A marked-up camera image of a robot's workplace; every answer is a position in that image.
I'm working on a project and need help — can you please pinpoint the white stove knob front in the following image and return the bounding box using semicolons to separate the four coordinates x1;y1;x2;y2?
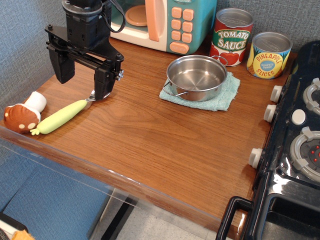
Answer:
248;148;263;169

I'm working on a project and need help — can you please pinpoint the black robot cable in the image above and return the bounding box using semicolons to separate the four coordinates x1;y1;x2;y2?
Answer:
101;0;126;34

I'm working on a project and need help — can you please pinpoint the brown plush mushroom toy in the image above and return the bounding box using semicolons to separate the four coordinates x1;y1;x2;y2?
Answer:
3;91;47;134

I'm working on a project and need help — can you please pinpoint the small steel pot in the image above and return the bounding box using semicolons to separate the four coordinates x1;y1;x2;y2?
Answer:
162;55;228;102

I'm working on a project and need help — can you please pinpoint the teal toy microwave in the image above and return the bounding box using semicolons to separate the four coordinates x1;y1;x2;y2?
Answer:
111;0;217;55

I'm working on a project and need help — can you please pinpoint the pineapple slices can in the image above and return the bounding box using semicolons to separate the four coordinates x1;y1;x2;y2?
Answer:
246;31;293;80

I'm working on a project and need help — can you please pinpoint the tomato sauce can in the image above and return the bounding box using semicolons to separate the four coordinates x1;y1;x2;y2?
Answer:
209;7;254;67

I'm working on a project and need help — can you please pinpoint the white stove knob rear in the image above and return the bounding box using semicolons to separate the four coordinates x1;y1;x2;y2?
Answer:
270;85;283;103

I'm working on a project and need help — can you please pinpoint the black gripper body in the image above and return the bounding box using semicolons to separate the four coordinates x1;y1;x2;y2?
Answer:
45;0;125;80

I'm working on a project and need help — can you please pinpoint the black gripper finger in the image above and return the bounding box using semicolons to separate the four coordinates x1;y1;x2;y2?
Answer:
48;48;75;84
94;67;116;101

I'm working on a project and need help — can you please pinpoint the black toy stove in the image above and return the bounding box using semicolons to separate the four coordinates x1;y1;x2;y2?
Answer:
216;40;320;240

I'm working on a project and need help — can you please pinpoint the green handled metal spoon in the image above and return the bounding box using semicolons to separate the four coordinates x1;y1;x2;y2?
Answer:
30;90;96;136

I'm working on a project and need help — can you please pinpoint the teal folded cloth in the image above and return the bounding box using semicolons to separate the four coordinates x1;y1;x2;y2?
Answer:
159;71;241;112

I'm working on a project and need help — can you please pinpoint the white stove knob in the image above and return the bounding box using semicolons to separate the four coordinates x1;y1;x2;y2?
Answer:
248;148;263;169
263;104;277;123
270;85;283;103

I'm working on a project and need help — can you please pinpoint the white stove knob middle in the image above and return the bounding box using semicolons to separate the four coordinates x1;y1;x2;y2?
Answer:
263;104;277;123

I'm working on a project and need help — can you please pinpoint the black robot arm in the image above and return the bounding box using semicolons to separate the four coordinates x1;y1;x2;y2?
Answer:
45;0;126;100

